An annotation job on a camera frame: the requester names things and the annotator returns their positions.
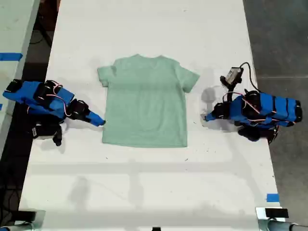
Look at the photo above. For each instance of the blue tape strip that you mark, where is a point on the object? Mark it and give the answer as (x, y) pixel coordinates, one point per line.
(10, 56)
(273, 197)

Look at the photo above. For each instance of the white box with black block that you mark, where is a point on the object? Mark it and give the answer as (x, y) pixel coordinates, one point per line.
(272, 213)

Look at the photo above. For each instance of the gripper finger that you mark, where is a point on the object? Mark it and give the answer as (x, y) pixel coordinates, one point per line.
(212, 118)
(212, 114)
(96, 116)
(95, 122)

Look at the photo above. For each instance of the grey camera box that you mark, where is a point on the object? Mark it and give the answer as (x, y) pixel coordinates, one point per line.
(233, 74)

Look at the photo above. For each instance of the black camera box white label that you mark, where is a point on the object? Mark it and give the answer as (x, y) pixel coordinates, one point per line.
(42, 132)

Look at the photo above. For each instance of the white side table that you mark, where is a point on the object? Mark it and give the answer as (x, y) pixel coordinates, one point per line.
(14, 29)

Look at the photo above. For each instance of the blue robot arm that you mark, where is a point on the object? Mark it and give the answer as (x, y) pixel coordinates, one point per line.
(48, 98)
(276, 108)

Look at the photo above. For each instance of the small black object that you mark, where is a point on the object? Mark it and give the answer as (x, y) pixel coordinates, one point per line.
(156, 228)

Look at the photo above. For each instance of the grey stand leg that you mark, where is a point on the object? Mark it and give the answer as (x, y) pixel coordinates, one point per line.
(16, 226)
(281, 226)

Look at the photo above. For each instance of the pale green T-shirt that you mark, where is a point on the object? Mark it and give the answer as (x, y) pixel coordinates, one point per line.
(144, 108)

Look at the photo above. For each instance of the black camera stalk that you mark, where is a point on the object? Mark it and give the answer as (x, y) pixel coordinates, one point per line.
(58, 138)
(231, 92)

